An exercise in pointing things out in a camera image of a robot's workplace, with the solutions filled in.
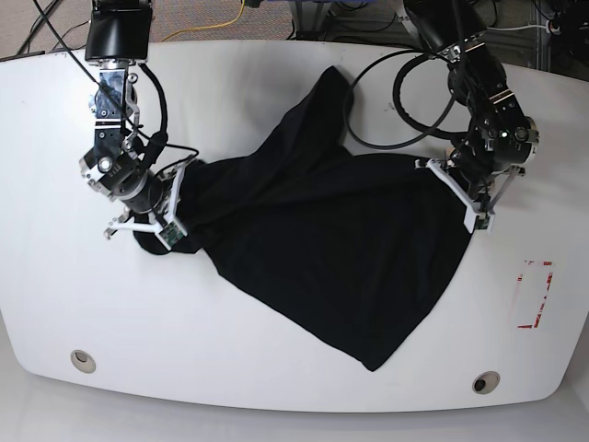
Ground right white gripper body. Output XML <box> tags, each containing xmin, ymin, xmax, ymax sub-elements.
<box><xmin>104</xmin><ymin>158</ymin><xmax>192</xmax><ymax>239</ymax></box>

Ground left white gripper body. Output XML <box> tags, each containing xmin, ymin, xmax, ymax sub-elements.
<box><xmin>415</xmin><ymin>158</ymin><xmax>525</xmax><ymax>233</ymax></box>

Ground black t-shirt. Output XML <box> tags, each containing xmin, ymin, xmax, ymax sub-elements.
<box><xmin>132</xmin><ymin>64</ymin><xmax>475</xmax><ymax>373</ymax></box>

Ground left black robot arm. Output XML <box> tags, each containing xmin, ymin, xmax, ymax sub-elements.
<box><xmin>354</xmin><ymin>1</ymin><xmax>539</xmax><ymax>237</ymax></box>

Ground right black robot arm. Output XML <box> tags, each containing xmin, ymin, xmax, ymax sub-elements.
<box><xmin>80</xmin><ymin>1</ymin><xmax>198</xmax><ymax>250</ymax></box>

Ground red tape rectangle marking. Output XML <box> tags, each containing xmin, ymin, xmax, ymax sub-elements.
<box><xmin>512</xmin><ymin>261</ymin><xmax>555</xmax><ymax>330</ymax></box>

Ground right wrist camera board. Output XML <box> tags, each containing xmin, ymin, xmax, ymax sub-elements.
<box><xmin>156</xmin><ymin>221</ymin><xmax>188</xmax><ymax>250</ymax></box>

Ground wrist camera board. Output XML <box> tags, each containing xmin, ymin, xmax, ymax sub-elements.
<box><xmin>474</xmin><ymin>211</ymin><xmax>495</xmax><ymax>232</ymax></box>
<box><xmin>156</xmin><ymin>221</ymin><xmax>188</xmax><ymax>250</ymax></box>

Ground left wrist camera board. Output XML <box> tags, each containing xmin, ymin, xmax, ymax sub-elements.
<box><xmin>474</xmin><ymin>211</ymin><xmax>495</xmax><ymax>232</ymax></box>

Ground left table cable grommet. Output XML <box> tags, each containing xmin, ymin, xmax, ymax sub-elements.
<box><xmin>70</xmin><ymin>350</ymin><xmax>97</xmax><ymax>374</ymax></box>

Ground table cable grommet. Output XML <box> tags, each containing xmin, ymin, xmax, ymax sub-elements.
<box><xmin>472</xmin><ymin>371</ymin><xmax>501</xmax><ymax>395</ymax></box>
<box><xmin>70</xmin><ymin>350</ymin><xmax>97</xmax><ymax>374</ymax></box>

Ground right table cable grommet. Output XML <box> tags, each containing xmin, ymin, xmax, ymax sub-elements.
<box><xmin>472</xmin><ymin>371</ymin><xmax>501</xmax><ymax>395</ymax></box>

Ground white cable on floor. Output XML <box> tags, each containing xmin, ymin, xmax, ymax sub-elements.
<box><xmin>485</xmin><ymin>22</ymin><xmax>549</xmax><ymax>33</ymax></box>

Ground yellow cable on floor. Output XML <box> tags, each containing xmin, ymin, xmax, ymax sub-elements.
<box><xmin>166</xmin><ymin>0</ymin><xmax>244</xmax><ymax>42</ymax></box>

